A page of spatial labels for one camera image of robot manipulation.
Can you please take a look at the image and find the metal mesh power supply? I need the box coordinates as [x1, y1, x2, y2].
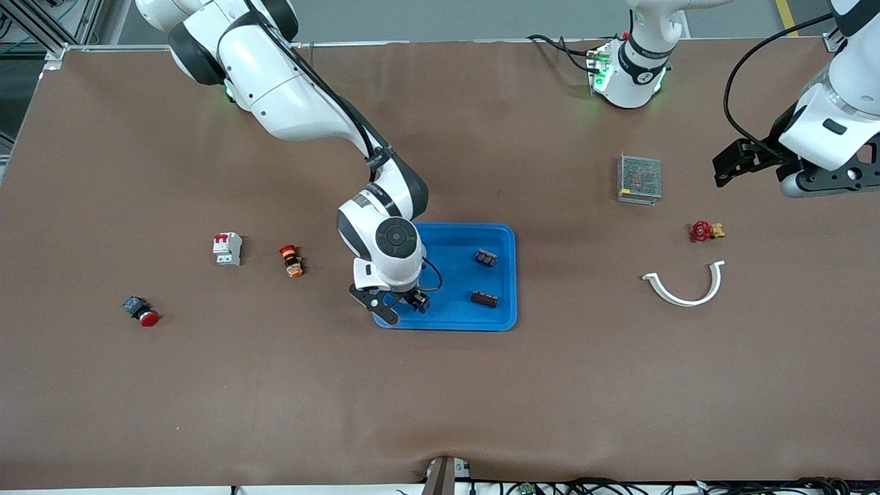
[617, 153, 663, 206]

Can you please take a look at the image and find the black cable bundle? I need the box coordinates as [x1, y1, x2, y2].
[474, 476, 853, 495]

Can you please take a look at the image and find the red push button dark body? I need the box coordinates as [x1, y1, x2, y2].
[122, 296, 161, 327]

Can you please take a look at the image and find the orange emergency stop button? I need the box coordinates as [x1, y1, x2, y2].
[278, 243, 305, 278]

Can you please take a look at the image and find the brown table mat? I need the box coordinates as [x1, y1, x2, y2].
[0, 38, 880, 490]

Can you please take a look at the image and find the blue plastic tray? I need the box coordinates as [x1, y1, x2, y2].
[373, 221, 518, 332]

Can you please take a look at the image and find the white curved plastic clamp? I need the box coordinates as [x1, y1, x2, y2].
[641, 260, 726, 307]

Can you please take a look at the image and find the grey table edge bracket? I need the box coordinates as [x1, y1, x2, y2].
[421, 456, 472, 495]

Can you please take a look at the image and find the black arm base cable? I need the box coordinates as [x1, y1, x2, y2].
[528, 31, 606, 75]

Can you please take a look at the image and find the white circuit breaker red switch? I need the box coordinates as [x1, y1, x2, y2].
[212, 232, 243, 267]

